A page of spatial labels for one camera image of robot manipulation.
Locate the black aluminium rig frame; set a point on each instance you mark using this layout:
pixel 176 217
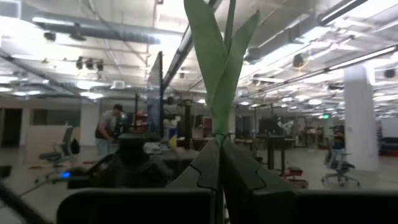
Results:
pixel 160 93

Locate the person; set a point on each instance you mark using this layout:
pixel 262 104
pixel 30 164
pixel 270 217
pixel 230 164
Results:
pixel 107 124

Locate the grey office chair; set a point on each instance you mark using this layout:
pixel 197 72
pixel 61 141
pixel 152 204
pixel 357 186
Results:
pixel 60 149

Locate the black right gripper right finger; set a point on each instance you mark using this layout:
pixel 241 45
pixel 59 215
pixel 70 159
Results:
pixel 245 180

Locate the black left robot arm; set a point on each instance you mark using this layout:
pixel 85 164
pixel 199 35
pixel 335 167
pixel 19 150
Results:
pixel 133 168

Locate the silver spiral ventilation duct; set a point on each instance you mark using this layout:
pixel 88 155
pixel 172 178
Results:
pixel 102 32

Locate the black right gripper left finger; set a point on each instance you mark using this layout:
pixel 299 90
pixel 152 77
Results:
pixel 202 174

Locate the white artificial tulip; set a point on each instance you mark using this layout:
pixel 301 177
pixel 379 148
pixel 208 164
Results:
pixel 217 62

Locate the blue office chair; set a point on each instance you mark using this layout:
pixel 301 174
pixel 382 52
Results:
pixel 339 161

